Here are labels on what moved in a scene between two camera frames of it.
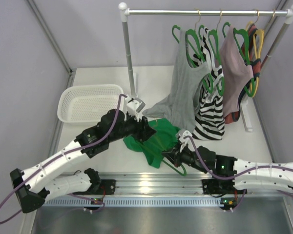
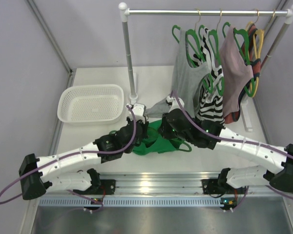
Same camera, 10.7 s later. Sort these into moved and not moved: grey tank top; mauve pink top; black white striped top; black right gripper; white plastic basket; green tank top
Moved: black right gripper; green tank top
Not moved: mauve pink top; grey tank top; black white striped top; white plastic basket
